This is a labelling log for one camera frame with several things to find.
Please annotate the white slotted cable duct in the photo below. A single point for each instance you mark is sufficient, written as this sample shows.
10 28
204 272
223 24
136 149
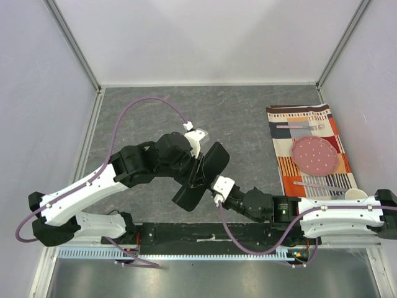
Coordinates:
113 253

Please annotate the black zippered tool case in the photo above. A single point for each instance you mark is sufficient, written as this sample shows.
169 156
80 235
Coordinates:
199 176

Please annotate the pink dotted plate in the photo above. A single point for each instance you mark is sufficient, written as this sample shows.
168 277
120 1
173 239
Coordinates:
315 156

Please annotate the aluminium frame rail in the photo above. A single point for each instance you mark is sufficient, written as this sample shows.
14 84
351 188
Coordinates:
63 26

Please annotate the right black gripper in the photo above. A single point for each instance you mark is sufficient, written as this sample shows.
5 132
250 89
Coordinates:
253 204

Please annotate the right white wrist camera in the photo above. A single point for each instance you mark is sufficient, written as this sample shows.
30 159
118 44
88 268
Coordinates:
221 188

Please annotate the colourful patterned placemat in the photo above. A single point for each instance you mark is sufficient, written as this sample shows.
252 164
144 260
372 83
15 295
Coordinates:
294 181

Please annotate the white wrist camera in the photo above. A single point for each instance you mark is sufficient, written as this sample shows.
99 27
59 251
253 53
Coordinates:
221 188
196 138

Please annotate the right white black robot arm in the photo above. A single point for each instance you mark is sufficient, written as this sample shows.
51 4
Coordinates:
315 218

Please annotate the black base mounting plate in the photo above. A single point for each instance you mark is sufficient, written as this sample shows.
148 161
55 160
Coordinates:
202 237

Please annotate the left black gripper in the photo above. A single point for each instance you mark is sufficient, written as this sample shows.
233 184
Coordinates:
196 171

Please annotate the light blue mug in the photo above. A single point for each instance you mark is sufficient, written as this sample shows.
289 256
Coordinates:
355 194

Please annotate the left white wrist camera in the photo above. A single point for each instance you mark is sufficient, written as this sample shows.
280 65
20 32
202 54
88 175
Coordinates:
196 138

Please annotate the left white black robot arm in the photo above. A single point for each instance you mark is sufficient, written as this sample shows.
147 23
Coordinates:
60 216

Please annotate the pink handled fork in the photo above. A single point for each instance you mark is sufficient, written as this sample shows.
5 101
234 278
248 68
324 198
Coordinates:
301 127

